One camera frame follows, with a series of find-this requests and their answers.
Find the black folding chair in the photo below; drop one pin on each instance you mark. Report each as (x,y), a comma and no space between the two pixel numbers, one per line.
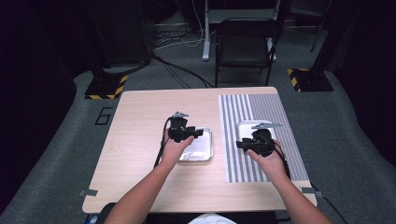
(246,28)

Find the white desk frame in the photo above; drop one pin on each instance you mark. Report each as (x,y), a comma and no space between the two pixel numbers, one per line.
(206,37)

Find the black yellow striped stand base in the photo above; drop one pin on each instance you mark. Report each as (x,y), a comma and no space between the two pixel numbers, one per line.
(311,81)
(104,87)

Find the person's left hand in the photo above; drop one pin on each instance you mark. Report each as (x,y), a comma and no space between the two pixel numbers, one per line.
(172,152)

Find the person's right hand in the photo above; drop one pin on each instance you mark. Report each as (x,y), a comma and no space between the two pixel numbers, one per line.
(274,165)

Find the person's dark trousers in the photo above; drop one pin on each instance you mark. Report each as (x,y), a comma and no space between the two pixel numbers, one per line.
(168,218)

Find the grey tape piece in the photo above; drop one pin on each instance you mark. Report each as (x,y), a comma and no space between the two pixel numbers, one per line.
(311,190)
(88,192)

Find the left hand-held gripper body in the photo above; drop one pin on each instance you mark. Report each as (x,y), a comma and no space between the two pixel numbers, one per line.
(179,129)

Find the black curtain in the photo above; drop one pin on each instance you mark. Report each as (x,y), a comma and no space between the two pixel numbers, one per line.
(367,77)
(28,93)

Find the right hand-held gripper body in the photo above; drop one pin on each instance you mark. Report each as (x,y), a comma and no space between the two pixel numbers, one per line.
(261,141)

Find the person's white shirt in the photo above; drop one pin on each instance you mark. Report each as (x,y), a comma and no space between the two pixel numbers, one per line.
(211,219)

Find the grey white striped placemat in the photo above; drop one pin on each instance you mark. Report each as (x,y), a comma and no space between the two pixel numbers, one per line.
(236,109)

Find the white object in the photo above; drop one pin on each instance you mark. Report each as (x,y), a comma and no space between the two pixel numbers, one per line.
(246,130)

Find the dark cabinet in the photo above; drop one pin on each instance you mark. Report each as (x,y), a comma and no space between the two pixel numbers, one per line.
(124,31)

